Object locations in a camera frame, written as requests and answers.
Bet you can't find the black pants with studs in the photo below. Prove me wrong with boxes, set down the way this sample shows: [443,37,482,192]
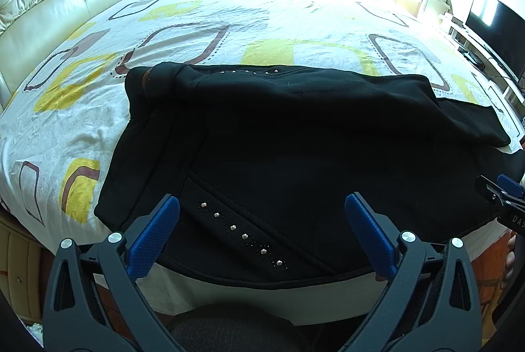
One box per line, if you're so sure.
[94,62,524,289]

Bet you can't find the person right hand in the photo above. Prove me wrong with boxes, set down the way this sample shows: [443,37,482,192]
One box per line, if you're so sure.
[500,234,517,290]

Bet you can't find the white tv stand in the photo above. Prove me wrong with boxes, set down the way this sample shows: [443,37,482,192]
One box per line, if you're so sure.
[441,20,524,118]

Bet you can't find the patterned white bed sheet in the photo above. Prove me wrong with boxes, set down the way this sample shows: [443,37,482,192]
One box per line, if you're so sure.
[0,0,525,314]

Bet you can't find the black flat television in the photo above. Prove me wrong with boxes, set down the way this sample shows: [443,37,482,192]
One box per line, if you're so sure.
[466,0,524,83]

